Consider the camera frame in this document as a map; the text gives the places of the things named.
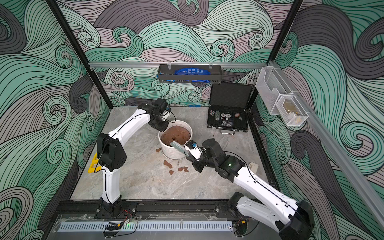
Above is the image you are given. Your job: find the black open poker chip case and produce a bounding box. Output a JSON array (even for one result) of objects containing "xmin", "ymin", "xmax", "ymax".
[{"xmin": 207, "ymin": 83, "xmax": 253, "ymax": 133}]

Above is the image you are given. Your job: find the blue cable coil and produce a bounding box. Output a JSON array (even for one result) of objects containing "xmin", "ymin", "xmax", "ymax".
[{"xmin": 174, "ymin": 67, "xmax": 211, "ymax": 76}]

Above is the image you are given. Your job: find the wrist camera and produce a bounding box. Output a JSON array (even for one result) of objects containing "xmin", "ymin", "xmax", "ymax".
[
  {"xmin": 162, "ymin": 107, "xmax": 172, "ymax": 119},
  {"xmin": 184, "ymin": 140, "xmax": 203, "ymax": 161}
]

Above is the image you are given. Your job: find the white perforated cable duct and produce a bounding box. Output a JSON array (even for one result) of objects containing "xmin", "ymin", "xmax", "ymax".
[{"xmin": 57, "ymin": 221, "xmax": 233, "ymax": 233}]

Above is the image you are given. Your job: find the small white square object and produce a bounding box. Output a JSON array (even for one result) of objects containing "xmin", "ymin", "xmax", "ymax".
[{"xmin": 248, "ymin": 162, "xmax": 259, "ymax": 174}]

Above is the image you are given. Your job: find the black wall tray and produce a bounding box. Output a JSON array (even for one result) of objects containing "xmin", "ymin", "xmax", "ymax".
[{"xmin": 157, "ymin": 65, "xmax": 223, "ymax": 84}]

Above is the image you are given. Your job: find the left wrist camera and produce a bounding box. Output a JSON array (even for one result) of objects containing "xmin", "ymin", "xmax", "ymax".
[{"xmin": 162, "ymin": 107, "xmax": 172, "ymax": 119}]

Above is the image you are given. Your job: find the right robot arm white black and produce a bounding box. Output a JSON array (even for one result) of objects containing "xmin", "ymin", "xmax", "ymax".
[{"xmin": 183, "ymin": 138, "xmax": 315, "ymax": 240}]

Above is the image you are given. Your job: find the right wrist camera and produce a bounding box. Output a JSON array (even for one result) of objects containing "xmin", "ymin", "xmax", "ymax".
[{"xmin": 184, "ymin": 140, "xmax": 203, "ymax": 161}]

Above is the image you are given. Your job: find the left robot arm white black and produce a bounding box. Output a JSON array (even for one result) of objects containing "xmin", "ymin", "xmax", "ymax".
[{"xmin": 97, "ymin": 98, "xmax": 172, "ymax": 216}]

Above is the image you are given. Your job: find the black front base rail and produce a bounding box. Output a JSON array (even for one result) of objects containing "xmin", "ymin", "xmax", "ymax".
[{"xmin": 57, "ymin": 199, "xmax": 237, "ymax": 213}]

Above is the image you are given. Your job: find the white ceramic pot with mud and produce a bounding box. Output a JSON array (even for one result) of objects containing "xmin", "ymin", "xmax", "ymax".
[{"xmin": 158, "ymin": 120, "xmax": 193, "ymax": 160}]

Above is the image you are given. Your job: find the aluminium wall rail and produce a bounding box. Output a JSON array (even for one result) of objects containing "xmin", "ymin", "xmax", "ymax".
[
  {"xmin": 268, "ymin": 60, "xmax": 384, "ymax": 232},
  {"xmin": 89, "ymin": 61, "xmax": 267, "ymax": 69}
]

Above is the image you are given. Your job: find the large clear wall bin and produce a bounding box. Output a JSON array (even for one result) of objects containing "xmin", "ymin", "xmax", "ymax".
[{"xmin": 256, "ymin": 66, "xmax": 293, "ymax": 116}]

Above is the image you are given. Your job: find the aluminium wall rail right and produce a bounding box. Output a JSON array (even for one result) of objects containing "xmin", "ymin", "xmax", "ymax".
[{"xmin": 268, "ymin": 60, "xmax": 384, "ymax": 232}]

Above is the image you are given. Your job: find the small clear wall bin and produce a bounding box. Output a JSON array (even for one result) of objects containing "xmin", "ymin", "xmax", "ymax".
[{"xmin": 276, "ymin": 95, "xmax": 309, "ymax": 128}]

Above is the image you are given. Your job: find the aluminium wall rail back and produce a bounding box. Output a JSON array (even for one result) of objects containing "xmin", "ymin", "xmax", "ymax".
[{"xmin": 89, "ymin": 61, "xmax": 267, "ymax": 69}]

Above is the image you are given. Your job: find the yellow toy block piece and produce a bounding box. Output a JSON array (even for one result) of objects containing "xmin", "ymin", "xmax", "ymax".
[{"xmin": 88, "ymin": 154, "xmax": 102, "ymax": 174}]

